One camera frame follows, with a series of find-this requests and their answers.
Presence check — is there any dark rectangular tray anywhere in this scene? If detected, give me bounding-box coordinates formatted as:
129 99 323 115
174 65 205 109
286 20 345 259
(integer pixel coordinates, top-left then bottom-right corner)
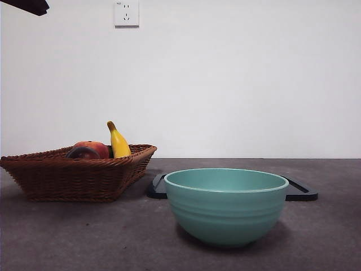
146 173 319 202

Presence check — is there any white wall socket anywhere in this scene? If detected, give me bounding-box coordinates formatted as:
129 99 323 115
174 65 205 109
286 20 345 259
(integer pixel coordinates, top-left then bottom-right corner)
114 0 140 29

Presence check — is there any red yellow apple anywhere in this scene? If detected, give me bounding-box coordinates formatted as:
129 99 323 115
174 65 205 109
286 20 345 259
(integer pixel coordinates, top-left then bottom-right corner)
73 140 110 159

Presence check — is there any yellow banana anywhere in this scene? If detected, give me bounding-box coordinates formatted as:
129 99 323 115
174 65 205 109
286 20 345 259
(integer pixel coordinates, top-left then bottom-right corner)
106 120 132 159

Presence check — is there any brown wicker basket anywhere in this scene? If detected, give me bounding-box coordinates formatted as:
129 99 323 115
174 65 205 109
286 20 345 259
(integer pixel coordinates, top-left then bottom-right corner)
0 144 158 203

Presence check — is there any dark red plum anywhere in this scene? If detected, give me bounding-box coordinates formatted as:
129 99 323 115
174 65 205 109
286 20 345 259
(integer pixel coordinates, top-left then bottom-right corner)
65 146 101 160

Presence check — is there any teal ribbed bowl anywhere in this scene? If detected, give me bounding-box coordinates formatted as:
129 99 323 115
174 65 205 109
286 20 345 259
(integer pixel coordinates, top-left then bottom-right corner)
164 168 290 248

